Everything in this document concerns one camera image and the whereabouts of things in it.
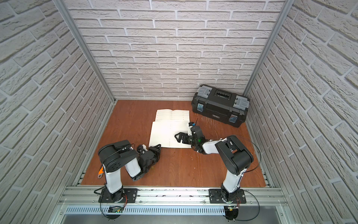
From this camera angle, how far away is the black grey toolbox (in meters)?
0.94

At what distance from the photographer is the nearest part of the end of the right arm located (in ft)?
2.41

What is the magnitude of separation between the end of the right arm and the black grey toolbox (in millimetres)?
246
